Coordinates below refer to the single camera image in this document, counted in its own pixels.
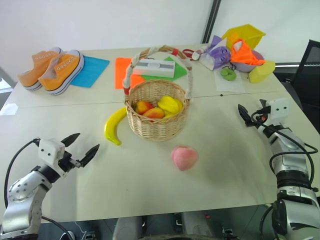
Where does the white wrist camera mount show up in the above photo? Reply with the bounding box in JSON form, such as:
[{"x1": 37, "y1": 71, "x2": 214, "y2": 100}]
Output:
[
  {"x1": 265, "y1": 97, "x2": 291, "y2": 126},
  {"x1": 37, "y1": 138, "x2": 67, "y2": 174}
]

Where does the white and grey flat box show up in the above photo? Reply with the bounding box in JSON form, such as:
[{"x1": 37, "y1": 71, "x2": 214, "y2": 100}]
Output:
[{"x1": 130, "y1": 58, "x2": 176, "y2": 79}]

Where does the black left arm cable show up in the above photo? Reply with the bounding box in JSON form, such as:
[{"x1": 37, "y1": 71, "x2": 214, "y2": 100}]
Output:
[{"x1": 3, "y1": 138, "x2": 41, "y2": 210}]

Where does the pink toy peach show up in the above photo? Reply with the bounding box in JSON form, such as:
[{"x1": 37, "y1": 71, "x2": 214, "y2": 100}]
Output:
[{"x1": 170, "y1": 145, "x2": 199, "y2": 172}]

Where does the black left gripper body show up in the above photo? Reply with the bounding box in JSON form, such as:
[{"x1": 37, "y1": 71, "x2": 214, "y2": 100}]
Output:
[{"x1": 57, "y1": 149, "x2": 84, "y2": 174}]

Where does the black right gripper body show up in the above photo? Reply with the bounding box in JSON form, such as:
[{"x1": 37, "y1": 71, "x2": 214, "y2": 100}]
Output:
[{"x1": 246, "y1": 105, "x2": 273, "y2": 129}]

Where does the grey rounded robot leg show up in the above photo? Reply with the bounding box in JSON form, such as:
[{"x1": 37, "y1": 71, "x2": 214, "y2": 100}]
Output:
[{"x1": 112, "y1": 215, "x2": 144, "y2": 240}]

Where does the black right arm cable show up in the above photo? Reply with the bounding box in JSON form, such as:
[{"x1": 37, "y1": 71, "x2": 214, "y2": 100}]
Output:
[{"x1": 259, "y1": 124, "x2": 320, "y2": 193}]

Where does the green square mat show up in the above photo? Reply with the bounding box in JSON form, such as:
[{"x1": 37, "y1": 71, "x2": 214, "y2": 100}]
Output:
[{"x1": 139, "y1": 56, "x2": 189, "y2": 82}]

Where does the bright orange cloth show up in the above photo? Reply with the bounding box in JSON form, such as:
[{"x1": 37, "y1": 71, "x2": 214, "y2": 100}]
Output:
[{"x1": 229, "y1": 39, "x2": 266, "y2": 67}]

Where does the orange toy mango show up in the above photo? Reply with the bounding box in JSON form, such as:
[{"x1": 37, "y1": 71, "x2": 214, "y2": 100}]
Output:
[{"x1": 142, "y1": 107, "x2": 166, "y2": 120}]

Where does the purple plastic bowl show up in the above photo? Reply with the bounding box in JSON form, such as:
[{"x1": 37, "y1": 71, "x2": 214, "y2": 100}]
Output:
[{"x1": 233, "y1": 49, "x2": 266, "y2": 74}]

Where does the orange canvas shoe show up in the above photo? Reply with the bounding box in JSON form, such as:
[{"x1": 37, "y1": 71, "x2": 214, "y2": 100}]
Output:
[
  {"x1": 17, "y1": 46, "x2": 62, "y2": 92},
  {"x1": 37, "y1": 49, "x2": 85, "y2": 96}
]

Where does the green curled toy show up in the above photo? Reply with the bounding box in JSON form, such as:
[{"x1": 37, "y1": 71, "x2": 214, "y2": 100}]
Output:
[{"x1": 220, "y1": 67, "x2": 237, "y2": 82}]

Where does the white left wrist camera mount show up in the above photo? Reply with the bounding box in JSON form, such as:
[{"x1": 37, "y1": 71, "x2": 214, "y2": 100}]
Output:
[{"x1": 37, "y1": 138, "x2": 67, "y2": 174}]

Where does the yellow toy banana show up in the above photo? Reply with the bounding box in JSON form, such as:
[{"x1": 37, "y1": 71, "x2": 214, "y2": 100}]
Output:
[{"x1": 103, "y1": 107, "x2": 127, "y2": 147}]

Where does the yellow plastic bin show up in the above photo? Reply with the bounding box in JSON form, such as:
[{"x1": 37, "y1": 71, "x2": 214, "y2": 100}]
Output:
[{"x1": 221, "y1": 23, "x2": 267, "y2": 50}]

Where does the red and yellow toy apple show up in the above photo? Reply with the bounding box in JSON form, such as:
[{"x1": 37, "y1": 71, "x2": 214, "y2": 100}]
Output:
[{"x1": 135, "y1": 100, "x2": 155, "y2": 116}]

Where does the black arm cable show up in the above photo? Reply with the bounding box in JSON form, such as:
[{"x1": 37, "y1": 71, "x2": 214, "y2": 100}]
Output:
[
  {"x1": 259, "y1": 124, "x2": 320, "y2": 193},
  {"x1": 3, "y1": 138, "x2": 41, "y2": 210}
]

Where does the white paper sheet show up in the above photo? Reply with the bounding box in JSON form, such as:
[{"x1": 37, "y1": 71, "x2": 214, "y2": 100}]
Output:
[{"x1": 214, "y1": 69, "x2": 246, "y2": 92}]

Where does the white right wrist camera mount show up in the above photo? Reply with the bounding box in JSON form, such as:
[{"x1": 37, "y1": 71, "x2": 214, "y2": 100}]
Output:
[{"x1": 265, "y1": 97, "x2": 291, "y2": 126}]

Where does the yellow sponge block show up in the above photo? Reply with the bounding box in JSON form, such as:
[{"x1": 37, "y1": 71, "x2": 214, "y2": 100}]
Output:
[{"x1": 248, "y1": 60, "x2": 277, "y2": 84}]

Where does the blue square mat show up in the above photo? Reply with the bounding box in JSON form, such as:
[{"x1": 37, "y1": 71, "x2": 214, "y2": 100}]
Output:
[{"x1": 69, "y1": 55, "x2": 111, "y2": 89}]

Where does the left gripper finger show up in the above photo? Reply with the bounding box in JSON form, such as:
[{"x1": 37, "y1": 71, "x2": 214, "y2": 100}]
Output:
[
  {"x1": 80, "y1": 143, "x2": 101, "y2": 168},
  {"x1": 61, "y1": 132, "x2": 81, "y2": 148}
]

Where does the wicker basket with handle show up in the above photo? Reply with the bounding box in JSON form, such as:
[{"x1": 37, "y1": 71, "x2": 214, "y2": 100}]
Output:
[{"x1": 122, "y1": 44, "x2": 195, "y2": 142}]

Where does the yellow toy star fruit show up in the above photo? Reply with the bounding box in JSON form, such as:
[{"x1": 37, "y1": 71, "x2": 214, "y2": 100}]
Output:
[{"x1": 157, "y1": 95, "x2": 184, "y2": 114}]

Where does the purple plush toy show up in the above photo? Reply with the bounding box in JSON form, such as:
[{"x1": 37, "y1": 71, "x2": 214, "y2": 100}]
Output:
[{"x1": 199, "y1": 35, "x2": 232, "y2": 72}]

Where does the orange square mat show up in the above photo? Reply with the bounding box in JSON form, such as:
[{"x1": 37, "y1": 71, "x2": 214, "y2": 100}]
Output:
[{"x1": 114, "y1": 57, "x2": 146, "y2": 90}]

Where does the dark window frame post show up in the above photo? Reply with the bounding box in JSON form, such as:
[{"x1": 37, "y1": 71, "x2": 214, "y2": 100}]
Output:
[{"x1": 201, "y1": 0, "x2": 223, "y2": 44}]

